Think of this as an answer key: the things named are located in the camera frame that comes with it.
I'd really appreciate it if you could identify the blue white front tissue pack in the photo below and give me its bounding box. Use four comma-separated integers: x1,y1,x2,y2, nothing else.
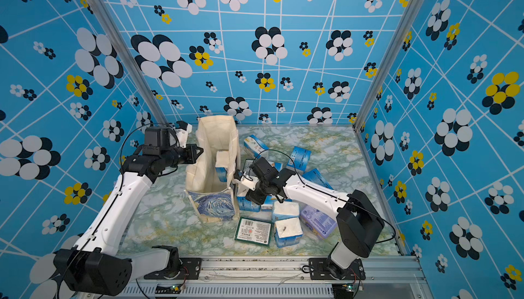
236,185,261,212

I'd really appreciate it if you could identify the blue white tissue box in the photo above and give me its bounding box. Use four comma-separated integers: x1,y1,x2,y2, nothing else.
243,135,269,159

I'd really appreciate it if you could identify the blue tissue pack white top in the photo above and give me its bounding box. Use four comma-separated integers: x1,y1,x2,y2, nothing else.
274,217,304,248

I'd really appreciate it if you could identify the cream canvas tote bag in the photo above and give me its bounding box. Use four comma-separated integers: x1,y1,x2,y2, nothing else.
185,116,241,223

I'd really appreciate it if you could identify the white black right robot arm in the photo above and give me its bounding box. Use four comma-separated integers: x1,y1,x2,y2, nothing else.
233,158,386,280

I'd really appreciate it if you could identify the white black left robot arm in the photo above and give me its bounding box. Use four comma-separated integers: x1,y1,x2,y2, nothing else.
53,122,203,298

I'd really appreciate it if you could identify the colourful small tissue pack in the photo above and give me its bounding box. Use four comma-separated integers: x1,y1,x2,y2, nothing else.
261,195,279,211

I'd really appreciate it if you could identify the green white tissue pack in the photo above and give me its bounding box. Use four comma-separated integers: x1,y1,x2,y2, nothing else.
242,159,255,173

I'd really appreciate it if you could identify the blue tissue pack rear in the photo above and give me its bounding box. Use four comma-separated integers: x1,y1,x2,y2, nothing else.
287,146,311,173

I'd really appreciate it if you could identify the blue flat tissue pack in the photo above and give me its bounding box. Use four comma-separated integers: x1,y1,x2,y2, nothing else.
302,169,333,190

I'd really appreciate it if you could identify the green flat tissue pack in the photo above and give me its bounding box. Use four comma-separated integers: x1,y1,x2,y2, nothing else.
234,217,273,247

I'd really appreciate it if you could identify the purple tissue pack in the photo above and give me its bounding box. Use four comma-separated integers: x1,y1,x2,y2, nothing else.
300,206,337,240

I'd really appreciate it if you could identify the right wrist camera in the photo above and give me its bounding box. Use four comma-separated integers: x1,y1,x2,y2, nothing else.
233,176,259,197

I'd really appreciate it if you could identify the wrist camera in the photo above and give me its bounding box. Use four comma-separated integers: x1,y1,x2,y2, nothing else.
233,176,259,197
175,120,192,147

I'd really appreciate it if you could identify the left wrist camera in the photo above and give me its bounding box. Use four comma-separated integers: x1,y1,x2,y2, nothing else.
175,120,192,147

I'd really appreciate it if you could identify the aluminium front rail frame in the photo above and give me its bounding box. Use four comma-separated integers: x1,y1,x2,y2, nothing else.
77,253,435,299

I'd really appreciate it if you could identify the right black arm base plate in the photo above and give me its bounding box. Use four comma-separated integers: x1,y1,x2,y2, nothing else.
303,257,367,282

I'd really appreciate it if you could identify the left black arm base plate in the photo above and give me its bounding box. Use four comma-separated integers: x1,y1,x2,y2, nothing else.
144,257,203,281

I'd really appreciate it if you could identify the left aluminium corner post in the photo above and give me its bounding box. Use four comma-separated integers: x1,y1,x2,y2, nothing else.
87,0,168,124

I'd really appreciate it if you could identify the aluminium corner post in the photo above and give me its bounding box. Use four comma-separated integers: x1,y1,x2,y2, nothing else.
87,0,168,124
354,0,424,132

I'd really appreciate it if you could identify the right aluminium corner post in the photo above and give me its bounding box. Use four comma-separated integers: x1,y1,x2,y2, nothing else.
354,0,424,132

